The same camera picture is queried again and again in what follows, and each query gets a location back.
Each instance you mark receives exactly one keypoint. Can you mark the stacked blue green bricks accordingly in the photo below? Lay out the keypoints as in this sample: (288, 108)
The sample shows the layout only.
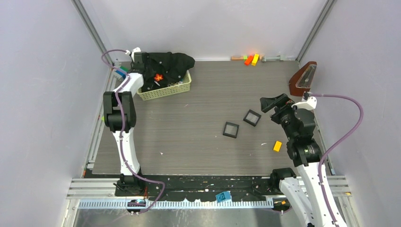
(120, 72)

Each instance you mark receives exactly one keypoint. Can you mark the orange block at wall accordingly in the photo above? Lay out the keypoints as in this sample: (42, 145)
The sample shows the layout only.
(248, 60)

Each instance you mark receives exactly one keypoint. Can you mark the black square box far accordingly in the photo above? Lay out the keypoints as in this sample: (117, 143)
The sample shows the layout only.
(252, 118)

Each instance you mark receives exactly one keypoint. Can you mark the pale green plastic basket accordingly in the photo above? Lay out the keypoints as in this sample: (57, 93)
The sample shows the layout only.
(182, 86)

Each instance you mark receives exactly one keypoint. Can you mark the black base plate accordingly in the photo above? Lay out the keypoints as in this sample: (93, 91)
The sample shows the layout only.
(198, 187)

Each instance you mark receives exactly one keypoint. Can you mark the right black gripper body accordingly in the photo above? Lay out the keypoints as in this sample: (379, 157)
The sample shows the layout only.
(283, 115)

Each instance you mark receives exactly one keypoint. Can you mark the orange maple leaf brooch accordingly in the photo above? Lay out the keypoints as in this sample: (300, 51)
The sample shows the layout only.
(158, 77)

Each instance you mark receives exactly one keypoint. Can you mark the blue toy brick front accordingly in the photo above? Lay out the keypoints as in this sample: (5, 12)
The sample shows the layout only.
(223, 196)

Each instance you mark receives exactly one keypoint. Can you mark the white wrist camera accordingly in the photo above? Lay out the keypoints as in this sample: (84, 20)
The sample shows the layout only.
(307, 102)
(132, 53)

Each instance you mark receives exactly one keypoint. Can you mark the yellow block at wall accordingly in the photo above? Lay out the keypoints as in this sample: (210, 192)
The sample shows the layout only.
(255, 59)

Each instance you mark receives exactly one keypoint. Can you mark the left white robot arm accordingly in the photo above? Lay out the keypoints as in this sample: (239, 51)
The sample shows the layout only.
(120, 117)

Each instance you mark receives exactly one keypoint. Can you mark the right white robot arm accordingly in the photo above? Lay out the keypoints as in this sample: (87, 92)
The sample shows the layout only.
(314, 204)

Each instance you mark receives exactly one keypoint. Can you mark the tan wooden block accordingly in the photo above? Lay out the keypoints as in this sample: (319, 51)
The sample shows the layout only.
(237, 58)

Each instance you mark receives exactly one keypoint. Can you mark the yellow block on table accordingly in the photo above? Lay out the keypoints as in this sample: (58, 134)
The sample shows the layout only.
(277, 146)

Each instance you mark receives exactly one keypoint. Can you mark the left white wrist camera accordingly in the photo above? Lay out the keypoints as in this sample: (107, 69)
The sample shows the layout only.
(132, 53)

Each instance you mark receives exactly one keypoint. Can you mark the black square box near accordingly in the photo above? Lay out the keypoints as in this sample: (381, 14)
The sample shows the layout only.
(231, 130)

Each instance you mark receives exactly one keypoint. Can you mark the black square box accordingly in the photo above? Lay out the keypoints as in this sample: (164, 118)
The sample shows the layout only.
(252, 118)
(231, 130)

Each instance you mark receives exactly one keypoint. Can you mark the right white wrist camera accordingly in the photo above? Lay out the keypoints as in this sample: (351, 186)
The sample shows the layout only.
(307, 102)

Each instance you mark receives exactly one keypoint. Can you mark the black button shirt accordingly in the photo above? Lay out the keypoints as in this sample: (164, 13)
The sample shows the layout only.
(172, 66)

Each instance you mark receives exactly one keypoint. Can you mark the brown wooden metronome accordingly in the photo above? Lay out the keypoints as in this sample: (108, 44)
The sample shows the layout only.
(301, 81)

